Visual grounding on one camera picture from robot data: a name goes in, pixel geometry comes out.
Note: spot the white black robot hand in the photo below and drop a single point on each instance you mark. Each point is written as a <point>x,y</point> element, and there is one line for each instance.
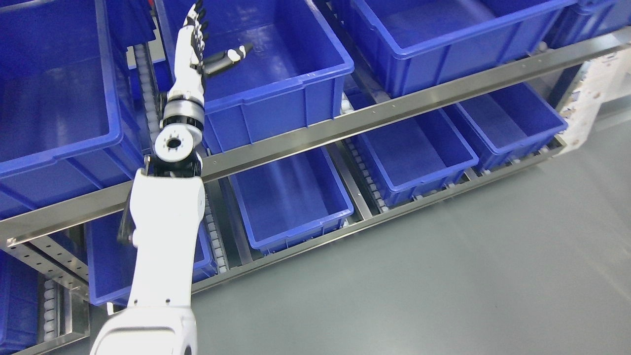
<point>191,68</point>

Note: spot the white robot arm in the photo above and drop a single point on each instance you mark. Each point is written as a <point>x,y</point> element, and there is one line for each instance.
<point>166,205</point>

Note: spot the blue bin upper middle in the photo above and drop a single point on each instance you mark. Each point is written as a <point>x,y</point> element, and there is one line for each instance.
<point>292,78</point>

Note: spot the blue bin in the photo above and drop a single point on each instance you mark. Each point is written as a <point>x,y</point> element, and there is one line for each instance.
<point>67,114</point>
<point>18,305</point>
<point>415,156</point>
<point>506,124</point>
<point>112,264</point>
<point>292,78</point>
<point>412,45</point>
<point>289,201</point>

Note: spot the blue bin upper left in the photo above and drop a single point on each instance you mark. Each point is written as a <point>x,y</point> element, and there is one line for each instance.
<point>67,114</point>

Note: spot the blue bin lower middle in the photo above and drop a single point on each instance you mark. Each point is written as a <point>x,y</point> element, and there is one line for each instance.
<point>289,201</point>

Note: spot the blue bin lower left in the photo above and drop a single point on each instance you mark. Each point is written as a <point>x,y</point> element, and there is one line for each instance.
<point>112,264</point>

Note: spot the blue bin upper right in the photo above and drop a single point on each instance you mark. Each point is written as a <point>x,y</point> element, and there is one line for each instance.
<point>412,45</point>

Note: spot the blue bin lower right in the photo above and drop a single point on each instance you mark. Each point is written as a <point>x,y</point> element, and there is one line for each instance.
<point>415,156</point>

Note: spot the blue bin bottom left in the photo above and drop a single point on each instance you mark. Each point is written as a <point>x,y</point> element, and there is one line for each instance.
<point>18,305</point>

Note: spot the blue bin far right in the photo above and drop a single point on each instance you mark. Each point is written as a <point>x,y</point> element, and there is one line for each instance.
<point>506,124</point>

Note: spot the white board with text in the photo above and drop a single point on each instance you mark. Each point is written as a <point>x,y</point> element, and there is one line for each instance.
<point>596,83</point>

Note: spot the steel shelf rail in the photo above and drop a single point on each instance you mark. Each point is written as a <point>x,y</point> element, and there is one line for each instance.
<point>35,224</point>

